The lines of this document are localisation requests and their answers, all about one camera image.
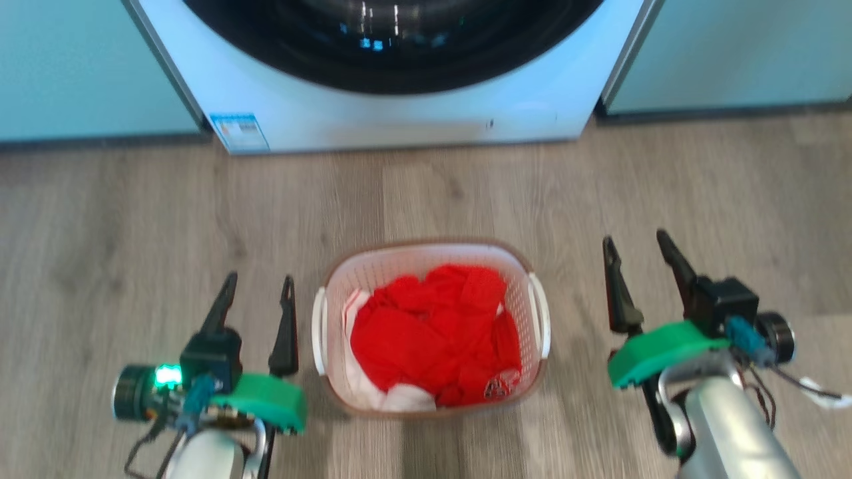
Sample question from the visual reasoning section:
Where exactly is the red garment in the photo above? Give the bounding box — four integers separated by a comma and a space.
349, 264, 524, 408

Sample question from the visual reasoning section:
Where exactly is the blue white energy label sticker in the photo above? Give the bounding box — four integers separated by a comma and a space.
209, 113, 271, 154

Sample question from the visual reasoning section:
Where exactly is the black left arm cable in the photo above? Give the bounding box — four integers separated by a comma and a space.
124, 374, 220, 479

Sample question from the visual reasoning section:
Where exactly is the pink laundry basket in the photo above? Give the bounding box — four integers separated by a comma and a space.
311, 238, 552, 419

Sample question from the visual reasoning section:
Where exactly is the white front-load washing machine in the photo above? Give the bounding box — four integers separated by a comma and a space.
123, 0, 664, 156

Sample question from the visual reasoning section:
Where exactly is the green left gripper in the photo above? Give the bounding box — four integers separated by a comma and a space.
111, 271, 308, 435

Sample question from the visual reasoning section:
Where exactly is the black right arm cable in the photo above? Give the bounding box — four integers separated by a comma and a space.
724, 315, 852, 430

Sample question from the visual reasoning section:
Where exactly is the black round washer door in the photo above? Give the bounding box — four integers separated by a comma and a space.
182, 0, 604, 95

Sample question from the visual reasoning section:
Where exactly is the white garment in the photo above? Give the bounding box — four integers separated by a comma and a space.
341, 288, 438, 412

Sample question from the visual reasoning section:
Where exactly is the light blue cabinet panel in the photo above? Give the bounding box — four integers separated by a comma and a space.
0, 0, 208, 146
597, 0, 852, 123

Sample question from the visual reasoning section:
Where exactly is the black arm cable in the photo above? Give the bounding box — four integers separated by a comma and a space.
724, 315, 852, 430
124, 374, 220, 479

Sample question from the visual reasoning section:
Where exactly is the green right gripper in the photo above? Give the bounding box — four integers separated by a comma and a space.
602, 229, 797, 390

